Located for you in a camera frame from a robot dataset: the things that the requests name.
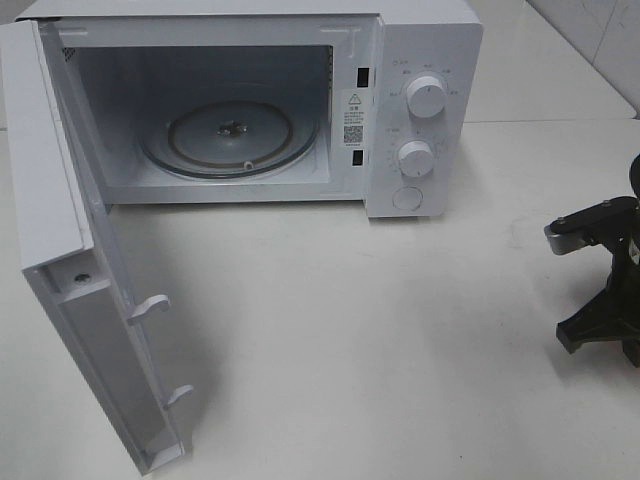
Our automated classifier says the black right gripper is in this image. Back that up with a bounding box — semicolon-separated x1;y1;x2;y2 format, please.
549;196;639;358

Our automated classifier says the round door release button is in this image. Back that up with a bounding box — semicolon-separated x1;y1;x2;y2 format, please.
392;186;423;211

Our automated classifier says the white microwave door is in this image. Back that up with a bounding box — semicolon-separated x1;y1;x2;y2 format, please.
1;20;191;474

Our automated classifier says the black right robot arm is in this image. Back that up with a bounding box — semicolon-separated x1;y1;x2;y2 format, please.
544;159;639;367

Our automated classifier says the white lower microwave knob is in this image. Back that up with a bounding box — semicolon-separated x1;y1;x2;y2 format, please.
398;140;435;178

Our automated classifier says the white microwave knob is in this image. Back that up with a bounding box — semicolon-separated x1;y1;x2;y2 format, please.
406;73;447;119
398;140;435;178

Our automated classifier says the white upper microwave knob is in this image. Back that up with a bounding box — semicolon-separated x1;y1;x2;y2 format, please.
406;73;447;119

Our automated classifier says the white microwave oven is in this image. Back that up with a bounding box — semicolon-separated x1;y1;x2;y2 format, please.
11;1;483;218

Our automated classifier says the white warning label sticker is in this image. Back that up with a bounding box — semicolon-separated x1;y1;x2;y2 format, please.
339;88;371;148

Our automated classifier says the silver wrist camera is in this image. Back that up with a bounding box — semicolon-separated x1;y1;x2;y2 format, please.
544;225;588;256

